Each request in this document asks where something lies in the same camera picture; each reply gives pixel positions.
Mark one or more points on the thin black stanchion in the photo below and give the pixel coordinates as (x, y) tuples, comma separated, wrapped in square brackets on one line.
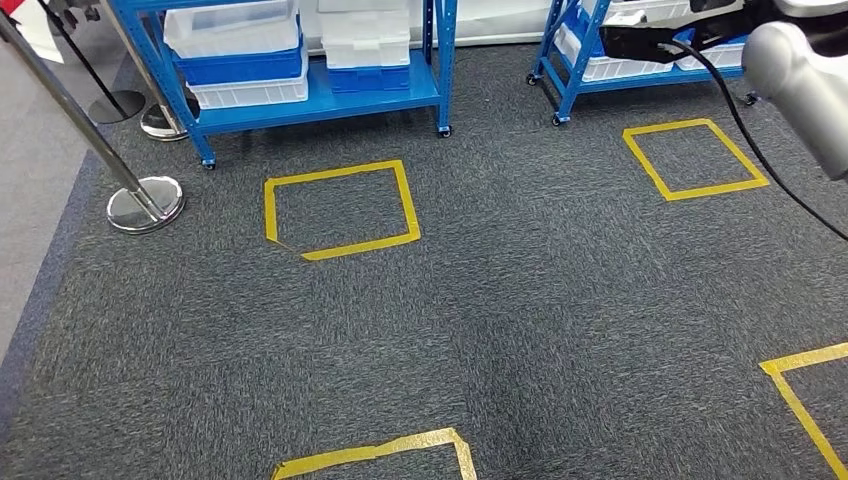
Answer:
[(119, 106)]

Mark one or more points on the yellow floor tape square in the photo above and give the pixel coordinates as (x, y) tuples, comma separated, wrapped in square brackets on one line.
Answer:
[(802, 359)]

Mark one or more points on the blue plastic bin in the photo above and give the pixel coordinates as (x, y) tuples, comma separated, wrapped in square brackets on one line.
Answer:
[(368, 78), (238, 68), (725, 40), (586, 40)]

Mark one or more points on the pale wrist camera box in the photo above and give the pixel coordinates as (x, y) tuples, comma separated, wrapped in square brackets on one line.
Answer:
[(623, 18)]

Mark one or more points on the white car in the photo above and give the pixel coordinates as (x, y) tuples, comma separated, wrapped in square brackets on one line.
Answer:
[(497, 20)]

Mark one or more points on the blue metal shelf rack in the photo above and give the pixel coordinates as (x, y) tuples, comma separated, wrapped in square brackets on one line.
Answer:
[(662, 79), (318, 99)]

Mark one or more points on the short red barrier belt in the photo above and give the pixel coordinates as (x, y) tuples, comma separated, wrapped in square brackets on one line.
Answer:
[(8, 5)]

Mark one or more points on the black-headed chrome stanchion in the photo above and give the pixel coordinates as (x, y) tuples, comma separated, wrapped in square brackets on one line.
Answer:
[(166, 126)]

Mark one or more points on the chrome stanchion post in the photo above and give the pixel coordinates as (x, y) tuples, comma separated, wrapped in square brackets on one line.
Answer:
[(146, 208)]

